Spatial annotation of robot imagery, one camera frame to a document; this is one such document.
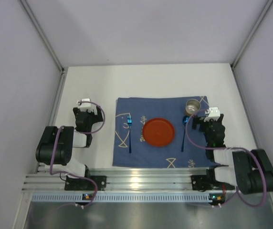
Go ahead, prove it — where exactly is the blue metal spoon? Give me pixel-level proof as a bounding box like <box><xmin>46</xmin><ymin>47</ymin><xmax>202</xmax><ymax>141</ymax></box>
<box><xmin>181</xmin><ymin>115</ymin><xmax>189</xmax><ymax>152</ymax></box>

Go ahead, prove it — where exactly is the metal cup with brown base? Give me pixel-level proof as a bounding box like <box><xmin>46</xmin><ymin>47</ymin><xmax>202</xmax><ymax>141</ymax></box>
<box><xmin>185</xmin><ymin>99</ymin><xmax>201</xmax><ymax>116</ymax></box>

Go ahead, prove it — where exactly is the orange round plate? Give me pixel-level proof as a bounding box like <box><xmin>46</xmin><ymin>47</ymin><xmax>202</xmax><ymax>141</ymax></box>
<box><xmin>142</xmin><ymin>118</ymin><xmax>175</xmax><ymax>147</ymax></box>

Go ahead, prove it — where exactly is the blue metal fork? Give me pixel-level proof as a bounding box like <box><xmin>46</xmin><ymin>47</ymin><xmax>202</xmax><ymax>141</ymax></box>
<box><xmin>127</xmin><ymin>115</ymin><xmax>132</xmax><ymax>154</ymax></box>

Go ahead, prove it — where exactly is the blue fish-print placemat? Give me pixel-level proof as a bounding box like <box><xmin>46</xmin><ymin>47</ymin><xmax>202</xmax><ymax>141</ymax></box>
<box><xmin>112</xmin><ymin>97</ymin><xmax>215</xmax><ymax>168</ymax></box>

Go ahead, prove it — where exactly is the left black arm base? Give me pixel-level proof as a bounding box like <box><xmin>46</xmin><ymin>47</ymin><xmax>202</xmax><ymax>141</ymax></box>
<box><xmin>64</xmin><ymin>176</ymin><xmax>107</xmax><ymax>191</ymax></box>

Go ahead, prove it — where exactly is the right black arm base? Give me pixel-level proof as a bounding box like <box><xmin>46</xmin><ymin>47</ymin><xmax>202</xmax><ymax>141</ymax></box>
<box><xmin>190</xmin><ymin>175</ymin><xmax>235</xmax><ymax>192</ymax></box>

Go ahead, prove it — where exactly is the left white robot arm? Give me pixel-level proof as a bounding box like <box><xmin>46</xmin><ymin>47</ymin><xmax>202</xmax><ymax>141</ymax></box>
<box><xmin>35</xmin><ymin>99</ymin><xmax>105</xmax><ymax>180</ymax></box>

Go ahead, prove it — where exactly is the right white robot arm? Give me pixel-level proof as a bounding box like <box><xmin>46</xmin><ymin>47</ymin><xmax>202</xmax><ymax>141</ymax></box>
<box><xmin>191</xmin><ymin>107</ymin><xmax>273</xmax><ymax>195</ymax></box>

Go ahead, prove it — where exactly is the left aluminium frame post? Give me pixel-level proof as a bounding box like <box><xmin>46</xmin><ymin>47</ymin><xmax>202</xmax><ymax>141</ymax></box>
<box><xmin>19</xmin><ymin>0</ymin><xmax>65</xmax><ymax>72</ymax></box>

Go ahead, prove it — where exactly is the aluminium frame post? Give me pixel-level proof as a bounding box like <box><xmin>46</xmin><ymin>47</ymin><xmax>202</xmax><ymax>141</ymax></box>
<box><xmin>231</xmin><ymin>0</ymin><xmax>273</xmax><ymax>70</ymax></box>
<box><xmin>19</xmin><ymin>0</ymin><xmax>65</xmax><ymax>72</ymax></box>

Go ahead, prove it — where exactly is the aluminium mounting rail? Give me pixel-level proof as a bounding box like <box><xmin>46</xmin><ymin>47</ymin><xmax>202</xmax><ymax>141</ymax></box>
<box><xmin>22</xmin><ymin>168</ymin><xmax>206</xmax><ymax>192</ymax></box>

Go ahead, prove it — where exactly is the slotted grey cable duct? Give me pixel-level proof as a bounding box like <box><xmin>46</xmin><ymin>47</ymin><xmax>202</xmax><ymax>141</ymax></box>
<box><xmin>31</xmin><ymin>193</ymin><xmax>225</xmax><ymax>203</ymax></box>

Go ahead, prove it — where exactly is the right aluminium frame post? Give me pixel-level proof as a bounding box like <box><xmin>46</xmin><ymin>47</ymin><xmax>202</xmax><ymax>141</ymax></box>
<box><xmin>231</xmin><ymin>0</ymin><xmax>273</xmax><ymax>70</ymax></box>

